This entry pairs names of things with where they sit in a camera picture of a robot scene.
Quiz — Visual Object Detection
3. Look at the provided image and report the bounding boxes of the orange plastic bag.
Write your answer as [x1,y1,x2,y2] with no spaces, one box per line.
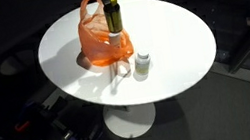
[72,0,137,70]

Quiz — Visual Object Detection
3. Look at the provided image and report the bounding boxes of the white bottle inside bag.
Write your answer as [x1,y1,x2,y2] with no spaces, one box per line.
[107,30,123,50]

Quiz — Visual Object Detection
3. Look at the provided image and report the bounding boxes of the black clamp with orange handle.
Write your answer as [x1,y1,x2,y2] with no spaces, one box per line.
[11,101,57,134]

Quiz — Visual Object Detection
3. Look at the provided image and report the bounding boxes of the white round pedestal table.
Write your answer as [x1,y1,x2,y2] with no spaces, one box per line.
[31,0,230,140]

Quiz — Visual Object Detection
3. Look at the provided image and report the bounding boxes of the olive bottle with yellow cap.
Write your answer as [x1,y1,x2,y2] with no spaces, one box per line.
[101,0,125,35]

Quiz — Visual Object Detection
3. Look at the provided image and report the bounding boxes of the white-capped pale yellow pill bottle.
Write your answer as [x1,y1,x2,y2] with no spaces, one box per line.
[132,50,154,77]

